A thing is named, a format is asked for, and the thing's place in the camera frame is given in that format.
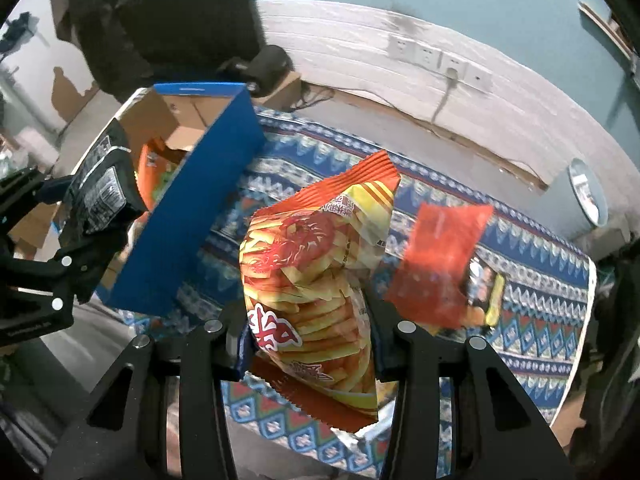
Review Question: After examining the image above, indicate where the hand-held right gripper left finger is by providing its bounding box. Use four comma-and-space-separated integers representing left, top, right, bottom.
42, 305, 251, 480

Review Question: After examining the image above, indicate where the grey plug with cable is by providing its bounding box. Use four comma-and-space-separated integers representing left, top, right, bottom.
431, 67, 461, 126

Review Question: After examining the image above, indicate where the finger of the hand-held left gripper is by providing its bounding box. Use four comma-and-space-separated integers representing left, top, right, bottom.
46, 216, 129, 312
0, 167, 69, 233

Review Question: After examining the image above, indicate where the small brown cardboard box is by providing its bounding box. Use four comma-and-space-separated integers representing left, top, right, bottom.
260, 71, 303, 111

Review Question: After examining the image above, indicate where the black cable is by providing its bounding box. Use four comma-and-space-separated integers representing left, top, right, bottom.
300, 85, 336, 111

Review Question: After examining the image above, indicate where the black and yellow snack packet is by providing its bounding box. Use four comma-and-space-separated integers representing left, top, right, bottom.
462, 255, 507, 331

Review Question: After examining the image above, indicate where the pale blue trash bin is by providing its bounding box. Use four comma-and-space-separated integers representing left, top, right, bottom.
567, 157, 610, 228

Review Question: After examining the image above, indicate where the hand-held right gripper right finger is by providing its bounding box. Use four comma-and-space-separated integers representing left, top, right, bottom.
372, 317, 576, 480

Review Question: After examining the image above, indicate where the white wall socket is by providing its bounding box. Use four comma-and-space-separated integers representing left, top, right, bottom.
466, 65, 493, 93
440, 54, 468, 81
414, 42, 442, 70
387, 34, 415, 61

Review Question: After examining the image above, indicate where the black camera device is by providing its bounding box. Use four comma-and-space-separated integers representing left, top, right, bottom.
217, 44, 295, 98

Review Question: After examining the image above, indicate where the orange fries chip bag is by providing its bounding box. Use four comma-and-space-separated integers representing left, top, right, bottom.
239, 150, 402, 433

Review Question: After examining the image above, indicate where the black chair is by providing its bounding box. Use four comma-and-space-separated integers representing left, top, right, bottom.
565, 240, 640, 480

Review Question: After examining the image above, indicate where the wooden strip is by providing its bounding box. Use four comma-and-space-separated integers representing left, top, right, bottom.
577, 0, 633, 61

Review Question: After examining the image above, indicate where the blue cardboard box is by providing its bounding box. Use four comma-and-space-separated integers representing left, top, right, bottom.
65, 81, 267, 317

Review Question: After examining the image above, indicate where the red translucent snack packet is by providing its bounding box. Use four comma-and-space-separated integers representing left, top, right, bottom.
382, 202, 496, 328

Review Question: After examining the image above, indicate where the black clamp stand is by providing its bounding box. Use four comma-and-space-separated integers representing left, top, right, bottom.
0, 15, 38, 56

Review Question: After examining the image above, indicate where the patterned blue blanket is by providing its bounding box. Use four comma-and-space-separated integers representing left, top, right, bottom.
105, 107, 598, 480

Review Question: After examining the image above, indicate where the black hanging cloth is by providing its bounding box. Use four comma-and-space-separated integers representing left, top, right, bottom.
50, 0, 266, 106

